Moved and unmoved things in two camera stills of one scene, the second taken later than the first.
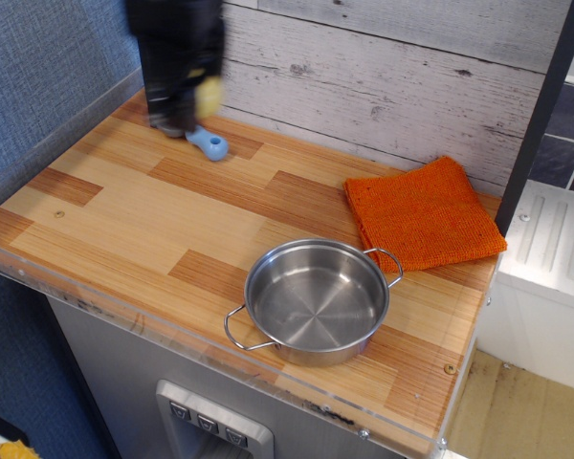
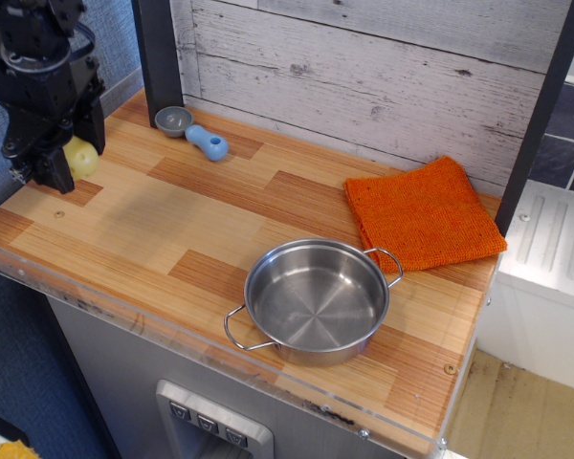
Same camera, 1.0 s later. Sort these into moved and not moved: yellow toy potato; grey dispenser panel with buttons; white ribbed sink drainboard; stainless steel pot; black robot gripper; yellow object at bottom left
Moved: black robot gripper; yellow toy potato
Not moved: stainless steel pot; grey dispenser panel with buttons; white ribbed sink drainboard; yellow object at bottom left
